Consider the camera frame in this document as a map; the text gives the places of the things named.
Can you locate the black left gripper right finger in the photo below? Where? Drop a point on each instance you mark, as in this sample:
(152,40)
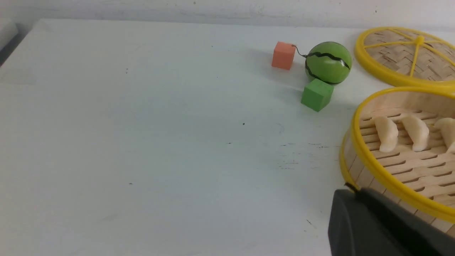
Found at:
(417,237)

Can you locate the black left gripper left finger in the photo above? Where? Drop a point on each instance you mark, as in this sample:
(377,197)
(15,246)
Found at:
(361,224)

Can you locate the white dumpling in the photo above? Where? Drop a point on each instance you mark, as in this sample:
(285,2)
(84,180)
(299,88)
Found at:
(446,126)
(387,132)
(418,131)

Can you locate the bamboo steamer tray yellow rim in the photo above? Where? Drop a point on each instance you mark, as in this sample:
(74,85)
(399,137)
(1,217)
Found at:
(420,182)

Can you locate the woven steamer lid yellow rim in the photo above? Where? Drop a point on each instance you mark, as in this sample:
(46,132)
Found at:
(405,57)

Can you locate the green foam cube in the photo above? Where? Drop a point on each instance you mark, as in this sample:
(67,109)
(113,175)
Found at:
(317,95)

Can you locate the green toy watermelon ball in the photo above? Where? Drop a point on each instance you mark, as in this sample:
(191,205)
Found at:
(329,62)

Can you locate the orange foam cube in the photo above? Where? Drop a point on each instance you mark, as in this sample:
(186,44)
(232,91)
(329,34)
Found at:
(283,56)

